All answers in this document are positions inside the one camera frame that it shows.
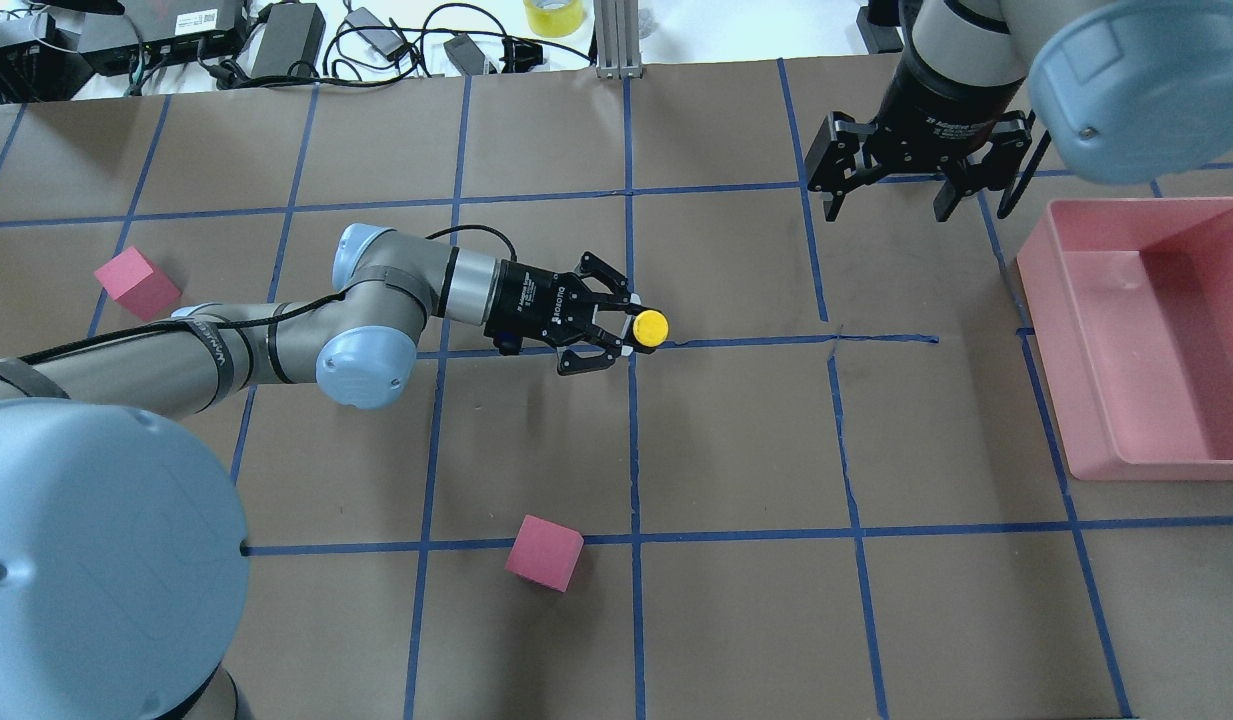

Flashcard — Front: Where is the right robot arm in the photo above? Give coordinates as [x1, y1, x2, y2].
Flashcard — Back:
[804, 1, 1233, 222]

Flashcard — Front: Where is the aluminium frame post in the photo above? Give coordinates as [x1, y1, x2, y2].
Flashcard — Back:
[593, 0, 645, 79]

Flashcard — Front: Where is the yellow push button switch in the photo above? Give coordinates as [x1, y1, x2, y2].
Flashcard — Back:
[621, 309, 670, 354]

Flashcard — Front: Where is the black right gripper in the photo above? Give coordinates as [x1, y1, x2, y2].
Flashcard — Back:
[805, 39, 1037, 223]

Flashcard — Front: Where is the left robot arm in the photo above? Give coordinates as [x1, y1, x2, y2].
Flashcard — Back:
[0, 223, 668, 719]

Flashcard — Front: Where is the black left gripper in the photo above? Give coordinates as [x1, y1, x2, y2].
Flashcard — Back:
[483, 252, 642, 377]

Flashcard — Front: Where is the pink plastic bin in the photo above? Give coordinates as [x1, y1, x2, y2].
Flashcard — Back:
[1017, 197, 1233, 482]

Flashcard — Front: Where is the pink foam cube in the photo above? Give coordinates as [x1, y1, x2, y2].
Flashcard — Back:
[92, 247, 182, 322]
[506, 514, 584, 592]

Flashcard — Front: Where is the yellow tape roll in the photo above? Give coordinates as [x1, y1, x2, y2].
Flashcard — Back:
[523, 0, 587, 38]

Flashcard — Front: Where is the black power adapter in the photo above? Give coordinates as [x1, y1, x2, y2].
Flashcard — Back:
[249, 1, 326, 78]
[854, 0, 904, 55]

